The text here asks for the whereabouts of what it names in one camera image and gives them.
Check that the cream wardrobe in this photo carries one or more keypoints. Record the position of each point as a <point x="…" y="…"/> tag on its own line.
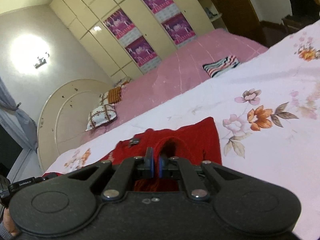
<point x="128" y="38"/>

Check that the pink bed sheet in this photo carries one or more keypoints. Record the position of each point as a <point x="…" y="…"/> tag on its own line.
<point x="177" y="74"/>

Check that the red knit sweater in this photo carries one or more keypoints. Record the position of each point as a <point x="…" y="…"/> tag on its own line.
<point x="197" y="142"/>

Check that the upper left purple poster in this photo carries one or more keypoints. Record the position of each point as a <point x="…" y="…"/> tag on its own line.
<point x="119" y="24"/>

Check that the lower left purple poster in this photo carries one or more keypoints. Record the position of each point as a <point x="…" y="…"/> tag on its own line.
<point x="141" y="51"/>

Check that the lower right purple poster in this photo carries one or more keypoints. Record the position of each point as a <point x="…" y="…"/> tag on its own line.
<point x="179" y="30"/>

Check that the cream headboard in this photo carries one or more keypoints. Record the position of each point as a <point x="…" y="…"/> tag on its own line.
<point x="63" y="119"/>

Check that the wall lamp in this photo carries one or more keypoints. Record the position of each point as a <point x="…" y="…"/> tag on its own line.
<point x="41" y="60"/>

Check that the white floral blanket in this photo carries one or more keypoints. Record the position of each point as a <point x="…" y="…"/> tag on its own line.
<point x="266" y="112"/>

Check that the brown wooden door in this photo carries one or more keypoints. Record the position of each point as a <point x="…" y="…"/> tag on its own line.
<point x="240" y="19"/>

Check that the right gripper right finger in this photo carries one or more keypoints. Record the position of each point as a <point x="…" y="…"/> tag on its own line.
<point x="242" y="202"/>

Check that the grey curtain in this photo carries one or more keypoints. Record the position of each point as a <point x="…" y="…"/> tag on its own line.
<point x="28" y="125"/>

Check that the orange brown pillow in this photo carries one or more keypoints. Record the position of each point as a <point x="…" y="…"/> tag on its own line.
<point x="111" y="97"/>

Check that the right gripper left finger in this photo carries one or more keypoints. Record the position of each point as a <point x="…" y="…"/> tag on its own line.
<point x="65" y="203"/>

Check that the person's left hand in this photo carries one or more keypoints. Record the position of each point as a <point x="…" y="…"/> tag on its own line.
<point x="8" y="228"/>

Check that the floral pillow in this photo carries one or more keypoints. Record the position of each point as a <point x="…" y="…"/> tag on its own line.
<point x="101" y="115"/>

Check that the striped folded garment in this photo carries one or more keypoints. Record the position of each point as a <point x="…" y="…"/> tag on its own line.
<point x="221" y="66"/>

